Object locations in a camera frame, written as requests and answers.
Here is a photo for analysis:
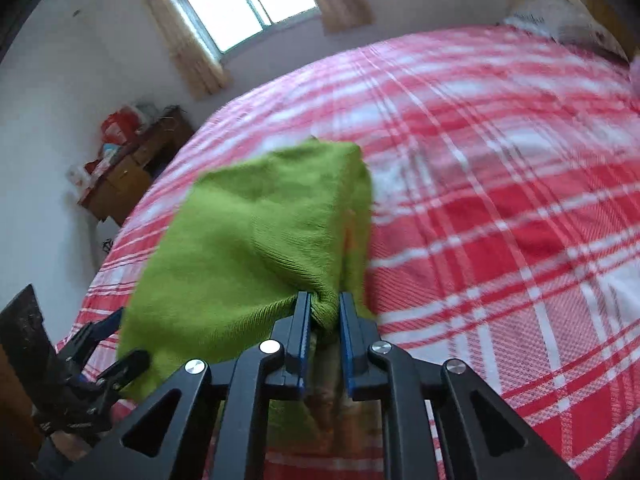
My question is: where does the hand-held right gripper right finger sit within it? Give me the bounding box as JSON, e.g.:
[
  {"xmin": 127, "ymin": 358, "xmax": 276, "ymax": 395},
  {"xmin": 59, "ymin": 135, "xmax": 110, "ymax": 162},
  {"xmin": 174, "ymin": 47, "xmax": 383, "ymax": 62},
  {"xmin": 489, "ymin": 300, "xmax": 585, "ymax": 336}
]
[{"xmin": 339, "ymin": 291, "xmax": 579, "ymax": 480}]

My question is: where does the brown wooden desk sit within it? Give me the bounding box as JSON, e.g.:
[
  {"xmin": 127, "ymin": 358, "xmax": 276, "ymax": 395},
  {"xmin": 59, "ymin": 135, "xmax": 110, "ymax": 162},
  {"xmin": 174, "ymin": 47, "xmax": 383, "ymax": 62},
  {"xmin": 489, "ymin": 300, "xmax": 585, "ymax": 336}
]
[{"xmin": 77, "ymin": 106, "xmax": 196, "ymax": 227}]

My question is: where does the red plaid bed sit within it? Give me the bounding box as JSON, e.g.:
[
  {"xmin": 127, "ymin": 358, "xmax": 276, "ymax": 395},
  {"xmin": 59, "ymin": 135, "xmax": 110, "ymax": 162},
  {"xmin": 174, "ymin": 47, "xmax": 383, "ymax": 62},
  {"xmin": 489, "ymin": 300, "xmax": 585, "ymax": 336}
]
[{"xmin": 55, "ymin": 24, "xmax": 640, "ymax": 480}]

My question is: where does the window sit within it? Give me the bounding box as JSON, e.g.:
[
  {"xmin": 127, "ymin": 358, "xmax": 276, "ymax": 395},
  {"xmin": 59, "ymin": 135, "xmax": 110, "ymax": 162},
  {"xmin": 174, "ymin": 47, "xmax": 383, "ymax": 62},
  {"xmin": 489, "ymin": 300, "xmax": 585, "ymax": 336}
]
[{"xmin": 172, "ymin": 0, "xmax": 320, "ymax": 55}]

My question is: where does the red plastic bag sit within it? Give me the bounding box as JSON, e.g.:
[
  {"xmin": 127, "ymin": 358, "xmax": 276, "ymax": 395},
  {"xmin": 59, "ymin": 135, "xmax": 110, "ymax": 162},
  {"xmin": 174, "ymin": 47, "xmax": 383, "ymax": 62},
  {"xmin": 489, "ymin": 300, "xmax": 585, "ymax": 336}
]
[{"xmin": 101, "ymin": 106, "xmax": 142, "ymax": 145}]

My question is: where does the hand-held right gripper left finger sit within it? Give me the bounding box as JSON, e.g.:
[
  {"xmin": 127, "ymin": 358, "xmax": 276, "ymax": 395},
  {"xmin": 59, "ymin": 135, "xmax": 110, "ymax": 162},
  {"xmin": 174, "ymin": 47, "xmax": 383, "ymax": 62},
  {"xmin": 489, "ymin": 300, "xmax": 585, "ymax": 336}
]
[{"xmin": 64, "ymin": 291, "xmax": 314, "ymax": 480}]

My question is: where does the green orange striped knit sweater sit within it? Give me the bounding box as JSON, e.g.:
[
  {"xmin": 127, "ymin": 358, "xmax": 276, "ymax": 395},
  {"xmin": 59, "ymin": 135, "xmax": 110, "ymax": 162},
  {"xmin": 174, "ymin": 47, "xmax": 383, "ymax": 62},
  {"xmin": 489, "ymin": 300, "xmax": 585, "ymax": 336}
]
[{"xmin": 116, "ymin": 139, "xmax": 386, "ymax": 461}]

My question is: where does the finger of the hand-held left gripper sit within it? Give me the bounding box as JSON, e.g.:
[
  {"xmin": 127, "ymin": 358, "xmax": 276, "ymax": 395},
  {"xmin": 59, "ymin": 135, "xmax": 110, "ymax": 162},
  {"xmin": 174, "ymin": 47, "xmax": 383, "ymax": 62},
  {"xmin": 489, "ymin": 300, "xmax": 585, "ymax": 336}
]
[
  {"xmin": 57, "ymin": 307, "xmax": 125, "ymax": 363},
  {"xmin": 95, "ymin": 349, "xmax": 152, "ymax": 398}
]

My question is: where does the grey patterned pillow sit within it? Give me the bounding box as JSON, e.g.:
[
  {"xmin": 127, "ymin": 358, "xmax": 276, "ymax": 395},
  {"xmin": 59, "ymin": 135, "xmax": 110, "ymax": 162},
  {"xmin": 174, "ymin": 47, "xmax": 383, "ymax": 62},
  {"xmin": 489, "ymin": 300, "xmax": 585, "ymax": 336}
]
[{"xmin": 505, "ymin": 0, "xmax": 628, "ymax": 61}]

